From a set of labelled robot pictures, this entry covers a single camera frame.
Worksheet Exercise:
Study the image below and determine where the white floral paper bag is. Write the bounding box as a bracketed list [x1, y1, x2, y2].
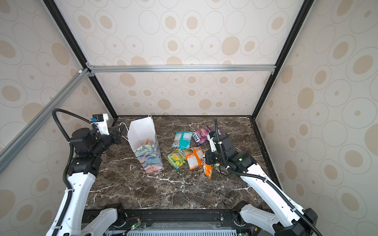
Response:
[126, 115, 163, 174]

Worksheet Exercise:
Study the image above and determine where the orange snack packet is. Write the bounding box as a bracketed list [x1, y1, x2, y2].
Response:
[202, 149, 213, 179]
[183, 147, 205, 170]

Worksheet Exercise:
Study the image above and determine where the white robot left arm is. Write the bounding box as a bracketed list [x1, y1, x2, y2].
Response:
[47, 124, 127, 236]

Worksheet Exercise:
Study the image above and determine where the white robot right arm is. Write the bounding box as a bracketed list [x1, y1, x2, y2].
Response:
[205, 131, 321, 236]

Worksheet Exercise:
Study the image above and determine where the purple Fox's candy packet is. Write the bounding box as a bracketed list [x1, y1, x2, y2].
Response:
[193, 126, 211, 146]

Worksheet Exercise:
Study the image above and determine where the teal snack packet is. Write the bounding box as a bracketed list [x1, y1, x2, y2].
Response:
[171, 131, 193, 149]

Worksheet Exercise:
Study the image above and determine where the yellow green snack packet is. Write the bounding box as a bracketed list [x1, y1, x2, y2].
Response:
[166, 148, 186, 169]

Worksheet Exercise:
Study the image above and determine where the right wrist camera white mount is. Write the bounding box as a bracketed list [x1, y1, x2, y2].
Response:
[207, 131, 217, 152]

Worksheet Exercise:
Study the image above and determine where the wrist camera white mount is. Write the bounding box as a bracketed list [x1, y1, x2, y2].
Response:
[90, 114, 109, 135]
[207, 131, 217, 152]

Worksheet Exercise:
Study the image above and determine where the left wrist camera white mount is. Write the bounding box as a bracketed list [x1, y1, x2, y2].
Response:
[90, 114, 109, 135]

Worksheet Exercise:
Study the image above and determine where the silver rear aluminium rail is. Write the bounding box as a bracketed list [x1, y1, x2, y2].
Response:
[89, 65, 276, 73]

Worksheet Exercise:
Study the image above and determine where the silver aluminium rail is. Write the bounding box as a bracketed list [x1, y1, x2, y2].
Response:
[89, 65, 276, 73]
[1, 68, 89, 172]

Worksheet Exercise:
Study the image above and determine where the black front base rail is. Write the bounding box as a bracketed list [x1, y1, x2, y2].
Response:
[81, 208, 308, 236]

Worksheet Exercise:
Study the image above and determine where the silver left aluminium rail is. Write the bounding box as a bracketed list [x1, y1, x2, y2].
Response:
[1, 68, 89, 172]

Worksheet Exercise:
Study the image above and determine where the black left corner post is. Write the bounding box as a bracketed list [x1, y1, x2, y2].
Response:
[43, 0, 118, 121]

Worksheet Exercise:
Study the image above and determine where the black corner post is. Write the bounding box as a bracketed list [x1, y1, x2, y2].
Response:
[43, 0, 118, 121]
[252, 0, 315, 121]

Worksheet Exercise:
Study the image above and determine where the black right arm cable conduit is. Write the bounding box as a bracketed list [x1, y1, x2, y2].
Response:
[214, 118, 324, 236]

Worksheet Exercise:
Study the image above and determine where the black right corner post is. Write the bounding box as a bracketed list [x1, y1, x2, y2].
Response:
[252, 0, 315, 121]

